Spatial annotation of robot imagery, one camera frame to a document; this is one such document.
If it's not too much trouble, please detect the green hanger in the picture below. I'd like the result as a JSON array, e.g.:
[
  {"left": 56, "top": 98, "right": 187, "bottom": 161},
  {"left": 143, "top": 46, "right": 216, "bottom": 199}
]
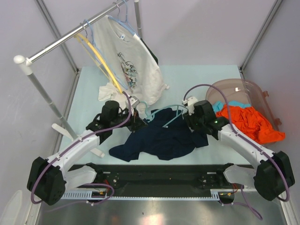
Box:
[{"left": 140, "top": 101, "right": 187, "bottom": 128}]

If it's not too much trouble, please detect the silver clothes rack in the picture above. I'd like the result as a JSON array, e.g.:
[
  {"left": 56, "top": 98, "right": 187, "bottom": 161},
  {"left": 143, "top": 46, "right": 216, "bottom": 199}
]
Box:
[{"left": 13, "top": 0, "right": 143, "bottom": 158}]

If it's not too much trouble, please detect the white printed t-shirt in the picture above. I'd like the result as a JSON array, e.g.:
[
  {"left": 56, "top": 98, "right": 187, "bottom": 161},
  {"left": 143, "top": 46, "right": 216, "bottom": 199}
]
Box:
[{"left": 93, "top": 15, "right": 167, "bottom": 105}]

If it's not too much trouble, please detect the yellow hanger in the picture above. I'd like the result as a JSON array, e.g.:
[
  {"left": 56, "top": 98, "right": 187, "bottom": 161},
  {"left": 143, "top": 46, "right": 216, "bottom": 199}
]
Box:
[{"left": 75, "top": 34, "right": 122, "bottom": 93}]

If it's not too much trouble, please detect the orange garment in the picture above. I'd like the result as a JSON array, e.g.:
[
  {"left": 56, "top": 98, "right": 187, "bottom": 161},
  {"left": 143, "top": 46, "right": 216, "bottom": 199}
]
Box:
[{"left": 216, "top": 105, "right": 285, "bottom": 144}]

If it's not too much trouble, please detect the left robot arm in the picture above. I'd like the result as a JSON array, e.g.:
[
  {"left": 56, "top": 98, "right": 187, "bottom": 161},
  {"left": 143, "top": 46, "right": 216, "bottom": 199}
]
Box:
[{"left": 27, "top": 96, "right": 147, "bottom": 205}]

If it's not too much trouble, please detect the white slotted cable duct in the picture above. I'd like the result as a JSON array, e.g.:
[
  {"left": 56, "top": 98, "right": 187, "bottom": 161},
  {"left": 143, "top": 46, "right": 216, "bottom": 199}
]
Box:
[{"left": 62, "top": 188, "right": 222, "bottom": 201}]

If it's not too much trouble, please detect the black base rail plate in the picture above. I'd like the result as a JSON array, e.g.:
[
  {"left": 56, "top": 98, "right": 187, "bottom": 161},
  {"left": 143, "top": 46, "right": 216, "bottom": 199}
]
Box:
[{"left": 79, "top": 164, "right": 242, "bottom": 200}]

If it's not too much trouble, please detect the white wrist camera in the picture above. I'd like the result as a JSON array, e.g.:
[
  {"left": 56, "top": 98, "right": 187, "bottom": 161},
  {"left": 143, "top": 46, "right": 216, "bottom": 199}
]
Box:
[
  {"left": 127, "top": 96, "right": 140, "bottom": 109},
  {"left": 182, "top": 96, "right": 198, "bottom": 115}
]

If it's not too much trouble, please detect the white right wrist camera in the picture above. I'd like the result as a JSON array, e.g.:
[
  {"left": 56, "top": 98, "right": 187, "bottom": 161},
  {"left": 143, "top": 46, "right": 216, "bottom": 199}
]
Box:
[{"left": 182, "top": 96, "right": 198, "bottom": 115}]

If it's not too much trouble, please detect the navy blue t-shirt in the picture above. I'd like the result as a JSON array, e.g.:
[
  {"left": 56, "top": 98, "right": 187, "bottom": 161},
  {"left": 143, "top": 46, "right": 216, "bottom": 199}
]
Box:
[{"left": 109, "top": 116, "right": 209, "bottom": 162}]

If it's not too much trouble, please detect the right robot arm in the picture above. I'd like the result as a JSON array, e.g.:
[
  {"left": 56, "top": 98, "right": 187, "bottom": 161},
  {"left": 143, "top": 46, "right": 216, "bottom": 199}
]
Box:
[{"left": 182, "top": 97, "right": 295, "bottom": 202}]

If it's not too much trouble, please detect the turquoise garment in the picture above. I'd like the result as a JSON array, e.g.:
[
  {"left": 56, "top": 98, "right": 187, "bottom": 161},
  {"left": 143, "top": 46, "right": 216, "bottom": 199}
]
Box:
[{"left": 212, "top": 101, "right": 251, "bottom": 113}]

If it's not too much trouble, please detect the pink translucent plastic basket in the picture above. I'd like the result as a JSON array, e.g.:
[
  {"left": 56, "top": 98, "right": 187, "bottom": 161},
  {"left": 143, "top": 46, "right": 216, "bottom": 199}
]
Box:
[{"left": 213, "top": 79, "right": 281, "bottom": 131}]

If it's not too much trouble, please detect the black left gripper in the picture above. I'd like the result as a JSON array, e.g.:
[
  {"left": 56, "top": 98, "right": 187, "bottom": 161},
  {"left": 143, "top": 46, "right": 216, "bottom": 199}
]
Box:
[{"left": 110, "top": 106, "right": 147, "bottom": 132}]

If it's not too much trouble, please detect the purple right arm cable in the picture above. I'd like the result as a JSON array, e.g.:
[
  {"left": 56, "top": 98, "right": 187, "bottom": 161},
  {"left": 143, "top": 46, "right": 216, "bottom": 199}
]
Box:
[{"left": 183, "top": 84, "right": 290, "bottom": 202}]

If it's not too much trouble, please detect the light blue hanger with shirt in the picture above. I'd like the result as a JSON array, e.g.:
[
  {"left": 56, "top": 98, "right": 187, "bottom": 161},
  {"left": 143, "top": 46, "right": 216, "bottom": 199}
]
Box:
[{"left": 108, "top": 0, "right": 138, "bottom": 36}]

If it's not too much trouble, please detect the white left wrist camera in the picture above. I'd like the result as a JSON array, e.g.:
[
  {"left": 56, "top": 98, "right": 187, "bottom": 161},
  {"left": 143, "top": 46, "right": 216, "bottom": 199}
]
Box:
[{"left": 127, "top": 96, "right": 140, "bottom": 109}]

